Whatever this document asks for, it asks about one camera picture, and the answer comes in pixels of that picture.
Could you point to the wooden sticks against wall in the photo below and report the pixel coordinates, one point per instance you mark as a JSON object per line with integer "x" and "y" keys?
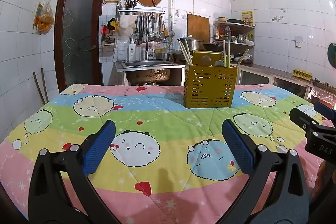
{"x": 42, "y": 91}

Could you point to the long diagonal wooden chopstick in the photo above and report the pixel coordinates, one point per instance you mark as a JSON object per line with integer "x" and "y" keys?
{"x": 224, "y": 53}

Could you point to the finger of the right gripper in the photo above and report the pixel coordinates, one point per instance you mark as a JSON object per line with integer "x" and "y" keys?
{"x": 308, "y": 124}
{"x": 324, "y": 110}

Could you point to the kitchen counter cabinet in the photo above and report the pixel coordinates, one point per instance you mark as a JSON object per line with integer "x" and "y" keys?
{"x": 250, "y": 74}

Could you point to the steel cooking pot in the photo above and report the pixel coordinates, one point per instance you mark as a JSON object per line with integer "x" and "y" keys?
{"x": 191, "y": 43}

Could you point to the colourful cartoon quilt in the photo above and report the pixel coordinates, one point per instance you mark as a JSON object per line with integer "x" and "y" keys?
{"x": 167, "y": 163}

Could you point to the wall shelf with bottles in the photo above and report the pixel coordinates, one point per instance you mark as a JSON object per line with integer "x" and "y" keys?
{"x": 241, "y": 36}

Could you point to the blue silicone spoon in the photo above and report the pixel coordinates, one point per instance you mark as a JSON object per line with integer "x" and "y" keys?
{"x": 219, "y": 63}

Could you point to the black wok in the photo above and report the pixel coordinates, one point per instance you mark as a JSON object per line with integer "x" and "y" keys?
{"x": 213, "y": 47}

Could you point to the white soap bottle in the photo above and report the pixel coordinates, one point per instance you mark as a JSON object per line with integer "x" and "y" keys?
{"x": 132, "y": 50}

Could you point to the rectangular wooden cutting board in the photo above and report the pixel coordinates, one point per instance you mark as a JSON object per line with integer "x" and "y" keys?
{"x": 198, "y": 27}

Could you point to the short wooden chopstick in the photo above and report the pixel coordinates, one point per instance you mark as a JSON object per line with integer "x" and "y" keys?
{"x": 188, "y": 52}

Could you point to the person right hand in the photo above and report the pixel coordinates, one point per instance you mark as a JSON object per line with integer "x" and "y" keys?
{"x": 322, "y": 179}

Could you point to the yellow slotted utensil holder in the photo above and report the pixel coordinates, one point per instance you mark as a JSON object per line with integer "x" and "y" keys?
{"x": 208, "y": 86}

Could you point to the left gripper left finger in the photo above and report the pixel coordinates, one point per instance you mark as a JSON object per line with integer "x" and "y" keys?
{"x": 60, "y": 189}

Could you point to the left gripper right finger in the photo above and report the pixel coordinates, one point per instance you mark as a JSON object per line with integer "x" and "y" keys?
{"x": 276, "y": 190}

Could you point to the dark wooden door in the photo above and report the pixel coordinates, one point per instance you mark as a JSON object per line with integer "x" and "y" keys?
{"x": 76, "y": 48}

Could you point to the metal spoon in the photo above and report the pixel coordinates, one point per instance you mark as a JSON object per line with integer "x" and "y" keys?
{"x": 206, "y": 60}

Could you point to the hanging utensil rack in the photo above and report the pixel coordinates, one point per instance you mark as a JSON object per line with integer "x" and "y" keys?
{"x": 144, "y": 24}

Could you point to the orange bag on wall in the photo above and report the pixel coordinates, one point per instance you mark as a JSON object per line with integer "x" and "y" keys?
{"x": 44, "y": 19}

